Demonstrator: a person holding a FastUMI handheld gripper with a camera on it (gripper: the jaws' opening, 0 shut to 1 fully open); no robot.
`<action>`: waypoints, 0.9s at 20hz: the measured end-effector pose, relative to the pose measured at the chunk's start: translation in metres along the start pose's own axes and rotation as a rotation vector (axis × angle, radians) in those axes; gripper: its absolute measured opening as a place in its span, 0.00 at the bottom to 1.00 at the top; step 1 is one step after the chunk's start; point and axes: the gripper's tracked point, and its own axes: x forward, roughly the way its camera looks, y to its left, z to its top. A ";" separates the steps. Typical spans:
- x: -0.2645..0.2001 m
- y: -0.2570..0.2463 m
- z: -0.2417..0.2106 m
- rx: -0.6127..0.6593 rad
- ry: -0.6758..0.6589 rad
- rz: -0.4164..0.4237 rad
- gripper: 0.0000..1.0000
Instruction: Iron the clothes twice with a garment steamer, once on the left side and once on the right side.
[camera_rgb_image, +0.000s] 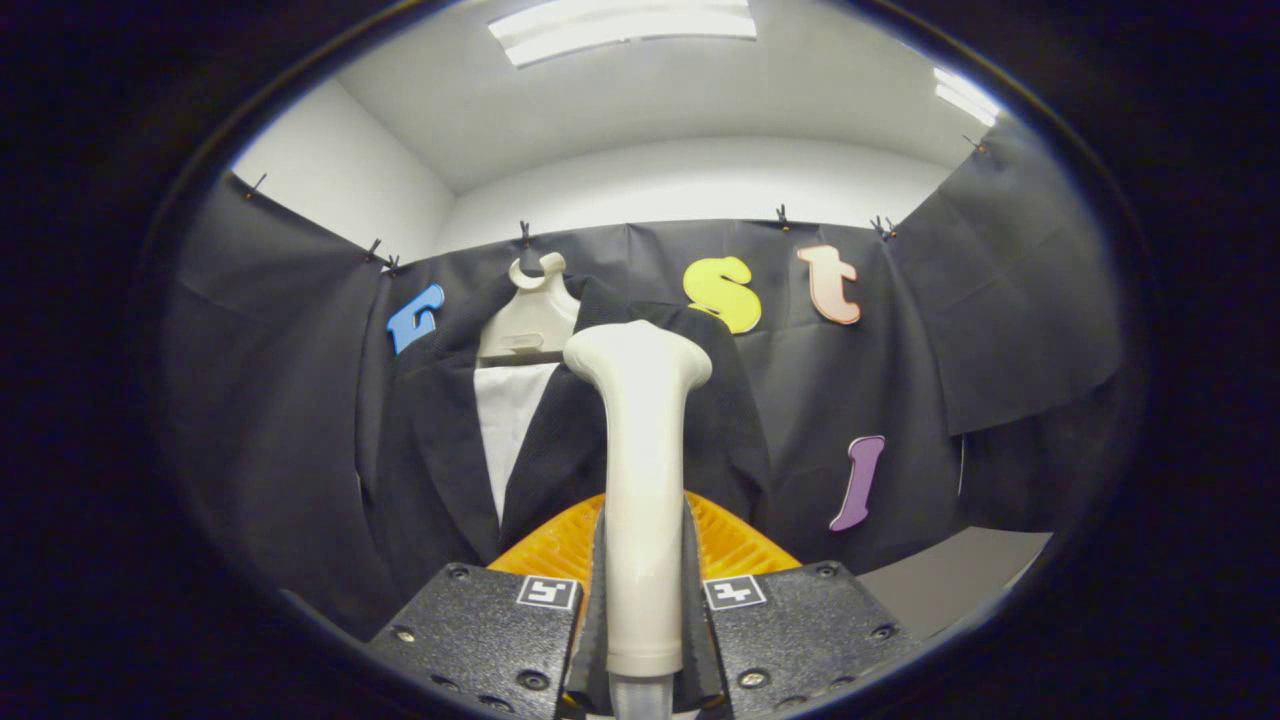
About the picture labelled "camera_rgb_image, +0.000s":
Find white garment steamer head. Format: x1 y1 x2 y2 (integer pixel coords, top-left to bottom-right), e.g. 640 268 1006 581
563 320 714 679

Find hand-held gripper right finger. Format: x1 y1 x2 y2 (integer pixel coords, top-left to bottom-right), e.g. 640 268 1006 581
682 490 916 720

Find grey cabinet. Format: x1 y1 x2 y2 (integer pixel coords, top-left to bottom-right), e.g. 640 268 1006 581
860 527 1053 641

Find small ceiling light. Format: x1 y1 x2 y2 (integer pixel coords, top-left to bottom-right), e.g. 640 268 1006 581
933 67 1003 128

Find white ironing board cover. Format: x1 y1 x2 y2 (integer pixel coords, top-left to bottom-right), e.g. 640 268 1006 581
473 362 561 526

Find white plastic hanger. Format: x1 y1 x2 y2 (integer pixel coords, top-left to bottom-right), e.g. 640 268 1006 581
477 252 583 361

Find black backdrop cloth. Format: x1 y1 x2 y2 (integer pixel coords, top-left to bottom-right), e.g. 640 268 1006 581
160 115 1126 641

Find long ceiling light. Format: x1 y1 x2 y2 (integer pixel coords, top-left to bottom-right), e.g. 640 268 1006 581
488 0 759 69

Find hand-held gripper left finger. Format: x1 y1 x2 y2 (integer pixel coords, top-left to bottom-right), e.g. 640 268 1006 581
362 492 613 720

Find black suit jacket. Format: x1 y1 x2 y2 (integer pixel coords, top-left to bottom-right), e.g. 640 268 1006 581
360 275 776 611

